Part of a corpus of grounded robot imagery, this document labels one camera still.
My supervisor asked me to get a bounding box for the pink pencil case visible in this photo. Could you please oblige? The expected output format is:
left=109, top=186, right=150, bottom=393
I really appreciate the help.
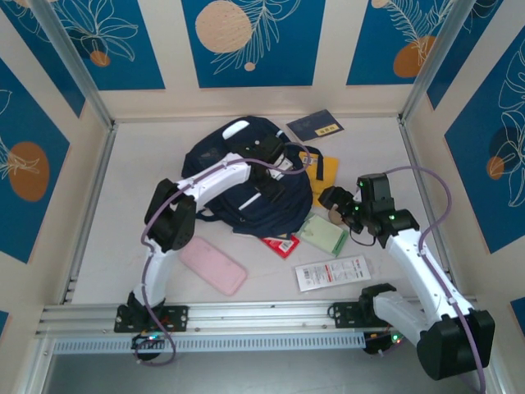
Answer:
left=178, top=236, right=249, bottom=296

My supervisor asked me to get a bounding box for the aluminium left corner post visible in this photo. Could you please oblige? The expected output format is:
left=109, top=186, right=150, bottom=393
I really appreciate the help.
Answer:
left=30, top=0, right=118, bottom=129

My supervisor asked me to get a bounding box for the black mounting plate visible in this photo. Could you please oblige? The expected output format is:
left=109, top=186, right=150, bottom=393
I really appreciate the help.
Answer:
left=331, top=301, right=409, bottom=329
left=113, top=304, right=189, bottom=333

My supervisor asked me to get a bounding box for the aluminium right corner post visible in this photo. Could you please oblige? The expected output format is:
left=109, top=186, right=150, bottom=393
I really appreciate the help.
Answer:
left=398, top=0, right=479, bottom=124

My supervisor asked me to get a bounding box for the grey slotted cable duct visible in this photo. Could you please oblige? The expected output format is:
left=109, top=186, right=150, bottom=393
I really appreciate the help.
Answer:
left=52, top=332, right=366, bottom=355

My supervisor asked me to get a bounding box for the right black controller board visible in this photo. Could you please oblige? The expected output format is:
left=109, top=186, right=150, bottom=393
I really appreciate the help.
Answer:
left=363, top=331, right=407, bottom=357

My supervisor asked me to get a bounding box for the aluminium left side rail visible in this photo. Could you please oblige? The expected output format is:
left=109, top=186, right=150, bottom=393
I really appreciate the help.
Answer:
left=60, top=121, right=120, bottom=305

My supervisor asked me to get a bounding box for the left black controller board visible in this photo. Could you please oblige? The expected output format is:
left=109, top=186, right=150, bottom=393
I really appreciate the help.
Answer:
left=130, top=332, right=168, bottom=350

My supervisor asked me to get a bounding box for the green notepad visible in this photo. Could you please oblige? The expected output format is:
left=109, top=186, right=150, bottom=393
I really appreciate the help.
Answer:
left=294, top=212, right=349, bottom=258

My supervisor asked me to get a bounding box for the black controller board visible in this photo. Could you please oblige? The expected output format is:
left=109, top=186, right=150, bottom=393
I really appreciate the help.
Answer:
left=363, top=331, right=407, bottom=357
left=130, top=332, right=168, bottom=350

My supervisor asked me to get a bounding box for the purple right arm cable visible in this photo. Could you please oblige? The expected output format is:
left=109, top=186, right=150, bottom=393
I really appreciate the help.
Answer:
left=364, top=165, right=489, bottom=394

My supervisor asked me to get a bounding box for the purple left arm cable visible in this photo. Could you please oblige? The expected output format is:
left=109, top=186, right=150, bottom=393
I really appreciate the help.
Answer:
left=133, top=141, right=313, bottom=367

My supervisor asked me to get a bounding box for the aluminium right side rail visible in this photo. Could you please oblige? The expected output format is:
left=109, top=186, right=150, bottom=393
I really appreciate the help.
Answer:
left=399, top=118, right=460, bottom=297

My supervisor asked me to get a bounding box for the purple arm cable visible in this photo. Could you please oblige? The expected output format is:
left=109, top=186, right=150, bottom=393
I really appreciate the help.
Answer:
left=364, top=165, right=489, bottom=394
left=133, top=141, right=313, bottom=367

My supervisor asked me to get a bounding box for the red barcode packet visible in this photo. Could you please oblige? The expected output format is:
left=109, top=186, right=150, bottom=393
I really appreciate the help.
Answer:
left=262, top=233, right=302, bottom=259

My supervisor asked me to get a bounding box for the navy blue student backpack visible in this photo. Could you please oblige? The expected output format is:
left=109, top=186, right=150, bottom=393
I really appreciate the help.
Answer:
left=181, top=116, right=325, bottom=238

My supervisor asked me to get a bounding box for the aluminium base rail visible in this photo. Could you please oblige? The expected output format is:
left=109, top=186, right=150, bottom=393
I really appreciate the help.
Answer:
left=36, top=301, right=484, bottom=337

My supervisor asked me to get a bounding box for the blue floral wall panel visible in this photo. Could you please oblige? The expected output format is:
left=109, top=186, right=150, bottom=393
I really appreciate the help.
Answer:
left=426, top=0, right=506, bottom=111
left=346, top=0, right=468, bottom=86
left=445, top=24, right=525, bottom=254
left=0, top=57, right=71, bottom=264
left=40, top=0, right=167, bottom=91
left=0, top=7, right=86, bottom=119
left=181, top=0, right=327, bottom=89

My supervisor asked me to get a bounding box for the white clear blister pack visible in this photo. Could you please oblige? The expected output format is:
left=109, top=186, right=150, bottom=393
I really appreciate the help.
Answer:
left=294, top=254, right=372, bottom=293

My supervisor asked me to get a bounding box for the aluminium corner post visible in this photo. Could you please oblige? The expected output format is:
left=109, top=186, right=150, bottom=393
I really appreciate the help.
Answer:
left=398, top=0, right=479, bottom=124
left=30, top=0, right=118, bottom=129

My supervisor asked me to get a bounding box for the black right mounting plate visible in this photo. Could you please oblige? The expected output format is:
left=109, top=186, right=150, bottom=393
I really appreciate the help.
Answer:
left=331, top=301, right=409, bottom=329

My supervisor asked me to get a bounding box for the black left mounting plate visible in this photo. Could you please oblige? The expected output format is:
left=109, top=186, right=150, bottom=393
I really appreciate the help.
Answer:
left=113, top=304, right=189, bottom=333

